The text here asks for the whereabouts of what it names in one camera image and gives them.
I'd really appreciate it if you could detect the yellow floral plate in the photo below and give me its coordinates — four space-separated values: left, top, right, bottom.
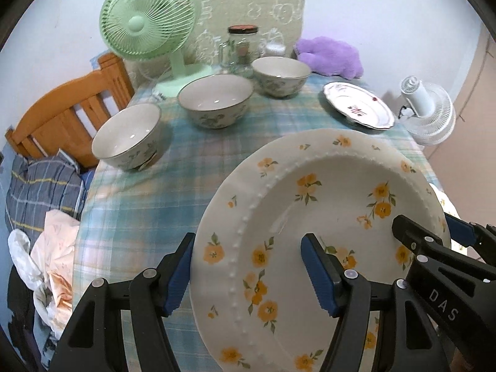
190 129 451 371

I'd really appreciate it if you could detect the floral bowl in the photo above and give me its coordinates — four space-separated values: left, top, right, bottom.
251 56 311 98
177 74 254 129
92 103 162 171

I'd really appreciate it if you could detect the pink white crumpled cloth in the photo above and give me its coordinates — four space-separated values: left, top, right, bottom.
7 209 80 339

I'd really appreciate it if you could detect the white standing fan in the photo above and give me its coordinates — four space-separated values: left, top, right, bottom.
398 76 457 146

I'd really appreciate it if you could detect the plaid tablecloth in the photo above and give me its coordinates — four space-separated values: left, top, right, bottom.
73 76 449 371

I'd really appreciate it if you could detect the grey plaid pillow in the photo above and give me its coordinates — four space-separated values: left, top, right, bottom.
5 149 86 244

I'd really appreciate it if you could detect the red floral plate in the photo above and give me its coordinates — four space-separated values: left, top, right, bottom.
323 82 395 130

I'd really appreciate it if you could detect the wooden bed headboard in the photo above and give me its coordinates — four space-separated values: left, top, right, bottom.
5 53 135 168

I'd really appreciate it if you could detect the purple plush toy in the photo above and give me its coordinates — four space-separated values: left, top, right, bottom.
294 36 364 80

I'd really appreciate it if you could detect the cotton swab container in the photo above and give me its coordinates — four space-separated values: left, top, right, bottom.
259 29 287 56

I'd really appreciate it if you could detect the glass jar dark lid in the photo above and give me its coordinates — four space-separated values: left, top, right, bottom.
219 24 259 78

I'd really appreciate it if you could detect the patterned cardboard sheet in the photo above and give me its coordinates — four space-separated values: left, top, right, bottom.
120 0 305 82

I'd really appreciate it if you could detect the green desk fan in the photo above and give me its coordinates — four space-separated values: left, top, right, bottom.
99 0 213 98

